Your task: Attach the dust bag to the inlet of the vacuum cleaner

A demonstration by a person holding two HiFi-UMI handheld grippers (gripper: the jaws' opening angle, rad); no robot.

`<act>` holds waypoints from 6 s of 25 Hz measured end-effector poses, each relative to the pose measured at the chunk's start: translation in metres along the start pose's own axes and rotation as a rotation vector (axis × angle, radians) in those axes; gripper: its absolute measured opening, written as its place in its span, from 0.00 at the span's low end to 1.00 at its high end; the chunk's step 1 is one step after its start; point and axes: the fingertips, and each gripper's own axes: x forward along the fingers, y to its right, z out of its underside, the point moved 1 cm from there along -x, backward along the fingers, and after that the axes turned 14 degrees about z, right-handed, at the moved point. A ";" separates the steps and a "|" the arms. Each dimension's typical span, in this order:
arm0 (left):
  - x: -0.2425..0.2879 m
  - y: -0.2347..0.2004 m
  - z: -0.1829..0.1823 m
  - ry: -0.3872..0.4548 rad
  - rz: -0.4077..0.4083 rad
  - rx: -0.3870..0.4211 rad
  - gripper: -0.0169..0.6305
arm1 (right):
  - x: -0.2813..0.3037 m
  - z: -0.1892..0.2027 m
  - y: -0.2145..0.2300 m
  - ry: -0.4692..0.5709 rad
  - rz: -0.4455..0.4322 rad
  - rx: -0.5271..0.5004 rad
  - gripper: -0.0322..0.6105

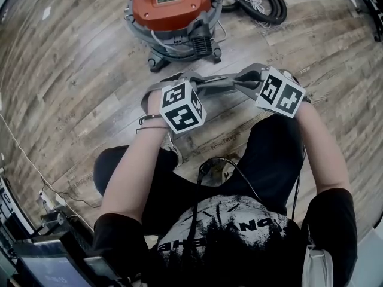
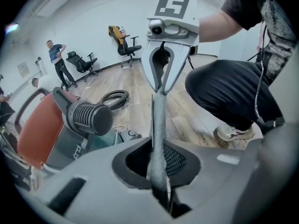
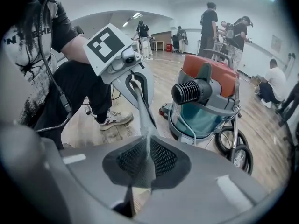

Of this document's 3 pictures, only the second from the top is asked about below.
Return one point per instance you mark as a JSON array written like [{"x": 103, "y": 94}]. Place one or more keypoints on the black office chair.
[
  {"x": 128, "y": 49},
  {"x": 81, "y": 64}
]

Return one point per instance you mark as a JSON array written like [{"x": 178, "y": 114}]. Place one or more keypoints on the framed wall picture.
[{"x": 23, "y": 69}]

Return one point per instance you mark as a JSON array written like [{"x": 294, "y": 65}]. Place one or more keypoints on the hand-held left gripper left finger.
[{"x": 98, "y": 171}]

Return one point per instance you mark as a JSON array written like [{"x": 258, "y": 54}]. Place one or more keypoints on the person's right beige sneaker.
[{"x": 233, "y": 133}]

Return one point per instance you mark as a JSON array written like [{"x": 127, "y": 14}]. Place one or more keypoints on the red and green vacuum cleaner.
[{"x": 42, "y": 134}]

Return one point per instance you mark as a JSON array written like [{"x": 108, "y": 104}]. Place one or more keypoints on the person's black trousers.
[{"x": 233, "y": 90}]

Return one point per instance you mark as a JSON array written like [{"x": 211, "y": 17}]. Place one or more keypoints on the yellow jacket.
[{"x": 115, "y": 32}]

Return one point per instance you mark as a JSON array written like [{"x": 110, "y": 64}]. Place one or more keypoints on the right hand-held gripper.
[{"x": 177, "y": 20}]

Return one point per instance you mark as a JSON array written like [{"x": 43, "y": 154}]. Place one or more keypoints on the person's right forearm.
[{"x": 217, "y": 27}]

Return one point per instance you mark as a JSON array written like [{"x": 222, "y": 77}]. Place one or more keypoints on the grey tripod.
[{"x": 39, "y": 65}]

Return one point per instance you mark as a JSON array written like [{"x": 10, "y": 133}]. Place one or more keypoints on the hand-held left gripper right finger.
[{"x": 217, "y": 171}]

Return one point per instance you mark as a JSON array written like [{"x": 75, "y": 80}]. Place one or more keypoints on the person's black printed t-shirt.
[{"x": 278, "y": 20}]

